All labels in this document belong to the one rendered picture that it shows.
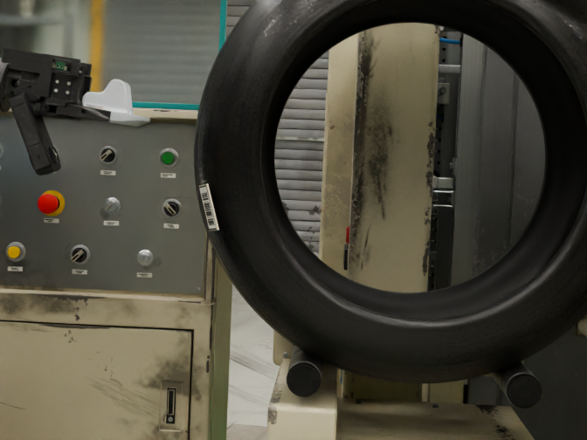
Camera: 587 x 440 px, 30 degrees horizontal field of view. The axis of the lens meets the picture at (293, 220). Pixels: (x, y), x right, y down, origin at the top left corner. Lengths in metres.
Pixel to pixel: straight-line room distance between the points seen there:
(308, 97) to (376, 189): 9.09
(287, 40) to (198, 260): 0.88
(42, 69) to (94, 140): 0.70
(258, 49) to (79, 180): 0.90
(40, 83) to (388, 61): 0.56
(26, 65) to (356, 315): 0.56
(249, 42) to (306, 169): 9.46
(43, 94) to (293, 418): 0.55
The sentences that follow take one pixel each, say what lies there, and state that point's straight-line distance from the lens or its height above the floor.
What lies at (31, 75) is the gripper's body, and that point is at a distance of 1.55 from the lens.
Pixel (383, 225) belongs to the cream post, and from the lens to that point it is 1.76.
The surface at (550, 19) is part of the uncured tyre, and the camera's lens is 1.41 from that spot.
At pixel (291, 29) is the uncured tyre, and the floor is 1.34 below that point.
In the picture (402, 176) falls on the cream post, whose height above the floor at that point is 1.16.
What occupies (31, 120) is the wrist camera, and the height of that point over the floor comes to 1.22.
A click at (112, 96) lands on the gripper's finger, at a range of 1.51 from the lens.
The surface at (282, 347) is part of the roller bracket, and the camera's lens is 1.76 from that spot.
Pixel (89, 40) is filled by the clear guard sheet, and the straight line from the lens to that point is 2.20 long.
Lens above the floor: 1.18
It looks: 3 degrees down
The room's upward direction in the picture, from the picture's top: 2 degrees clockwise
